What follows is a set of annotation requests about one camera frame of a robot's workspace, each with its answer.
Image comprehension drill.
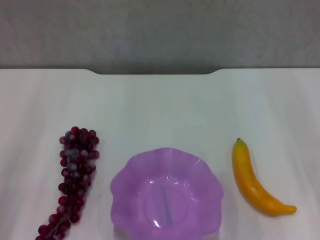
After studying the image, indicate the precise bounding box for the dark red grape bunch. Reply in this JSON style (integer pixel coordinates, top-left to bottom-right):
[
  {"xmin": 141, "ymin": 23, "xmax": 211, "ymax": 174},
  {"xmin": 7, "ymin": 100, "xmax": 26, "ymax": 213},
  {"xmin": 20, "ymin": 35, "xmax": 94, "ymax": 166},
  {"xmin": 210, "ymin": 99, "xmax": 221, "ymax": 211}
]
[{"xmin": 34, "ymin": 126, "xmax": 100, "ymax": 240}]

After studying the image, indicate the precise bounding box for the yellow banana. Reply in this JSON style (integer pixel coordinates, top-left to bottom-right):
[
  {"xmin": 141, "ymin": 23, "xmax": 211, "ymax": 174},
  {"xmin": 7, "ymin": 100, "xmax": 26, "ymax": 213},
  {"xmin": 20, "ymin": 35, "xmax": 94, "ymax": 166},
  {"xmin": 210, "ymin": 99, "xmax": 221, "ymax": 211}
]
[{"xmin": 231, "ymin": 137, "xmax": 298, "ymax": 217}]

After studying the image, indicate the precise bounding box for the purple wavy plastic plate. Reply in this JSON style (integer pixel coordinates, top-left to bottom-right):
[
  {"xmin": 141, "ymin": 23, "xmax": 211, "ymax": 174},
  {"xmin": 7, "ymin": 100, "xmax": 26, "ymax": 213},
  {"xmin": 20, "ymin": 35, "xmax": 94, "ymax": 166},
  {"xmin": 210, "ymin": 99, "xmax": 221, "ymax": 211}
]
[{"xmin": 109, "ymin": 147, "xmax": 225, "ymax": 240}]

